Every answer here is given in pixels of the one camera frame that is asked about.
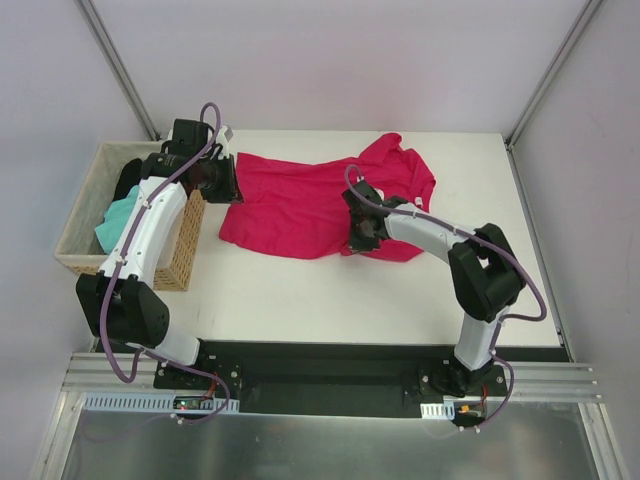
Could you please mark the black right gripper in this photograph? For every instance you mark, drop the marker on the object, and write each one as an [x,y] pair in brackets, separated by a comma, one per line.
[361,226]

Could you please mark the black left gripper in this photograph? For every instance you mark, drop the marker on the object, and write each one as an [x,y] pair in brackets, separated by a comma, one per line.
[223,179]

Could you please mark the pink t shirt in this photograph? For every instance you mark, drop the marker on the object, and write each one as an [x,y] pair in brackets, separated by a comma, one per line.
[296,210]

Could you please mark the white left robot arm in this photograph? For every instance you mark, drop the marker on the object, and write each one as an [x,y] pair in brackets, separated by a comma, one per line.
[119,301]

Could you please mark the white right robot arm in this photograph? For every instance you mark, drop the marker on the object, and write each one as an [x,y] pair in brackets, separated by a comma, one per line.
[485,279]

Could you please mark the black t shirt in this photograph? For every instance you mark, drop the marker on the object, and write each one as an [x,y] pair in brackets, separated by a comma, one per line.
[130,176]

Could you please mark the teal t shirt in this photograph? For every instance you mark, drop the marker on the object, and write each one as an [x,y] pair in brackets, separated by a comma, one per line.
[115,220]

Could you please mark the wicker laundry basket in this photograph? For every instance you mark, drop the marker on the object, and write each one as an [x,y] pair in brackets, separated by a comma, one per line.
[78,248]

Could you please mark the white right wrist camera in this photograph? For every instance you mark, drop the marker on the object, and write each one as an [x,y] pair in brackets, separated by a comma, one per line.
[380,193]

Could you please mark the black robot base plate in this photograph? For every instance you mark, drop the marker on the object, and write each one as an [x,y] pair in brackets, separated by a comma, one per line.
[331,379]

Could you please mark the left aluminium frame post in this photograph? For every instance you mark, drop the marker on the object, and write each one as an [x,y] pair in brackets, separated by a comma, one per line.
[103,39]

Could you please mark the aluminium frame post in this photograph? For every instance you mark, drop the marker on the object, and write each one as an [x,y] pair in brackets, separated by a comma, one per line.
[569,43]
[103,39]

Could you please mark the right white cable duct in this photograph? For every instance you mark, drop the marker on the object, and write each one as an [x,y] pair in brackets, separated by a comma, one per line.
[438,411]

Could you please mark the white cable duct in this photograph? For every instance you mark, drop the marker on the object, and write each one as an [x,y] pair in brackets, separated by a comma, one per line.
[158,403]
[438,411]

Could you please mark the right aluminium frame post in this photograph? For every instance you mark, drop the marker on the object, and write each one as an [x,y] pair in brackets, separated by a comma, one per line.
[569,43]

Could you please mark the left white cable duct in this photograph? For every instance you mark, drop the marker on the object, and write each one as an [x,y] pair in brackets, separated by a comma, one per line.
[158,403]

